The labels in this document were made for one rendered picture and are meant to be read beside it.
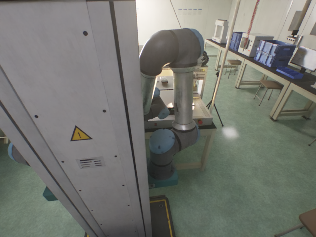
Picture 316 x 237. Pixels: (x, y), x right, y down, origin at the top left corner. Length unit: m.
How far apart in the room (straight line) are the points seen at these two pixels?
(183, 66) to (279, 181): 2.15
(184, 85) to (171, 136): 0.23
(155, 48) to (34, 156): 0.48
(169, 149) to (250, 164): 1.92
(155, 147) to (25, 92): 0.47
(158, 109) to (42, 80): 0.59
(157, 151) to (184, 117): 0.19
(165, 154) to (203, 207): 1.31
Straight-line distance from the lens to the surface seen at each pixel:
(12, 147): 0.92
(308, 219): 1.74
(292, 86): 3.36
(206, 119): 1.56
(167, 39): 0.55
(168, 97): 1.83
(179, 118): 0.70
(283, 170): 2.68
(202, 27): 9.11
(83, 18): 0.33
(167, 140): 0.67
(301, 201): 2.48
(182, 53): 0.58
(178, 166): 1.97
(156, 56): 0.54
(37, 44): 0.36
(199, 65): 1.62
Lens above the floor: 1.73
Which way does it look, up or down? 36 degrees down
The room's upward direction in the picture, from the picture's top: straight up
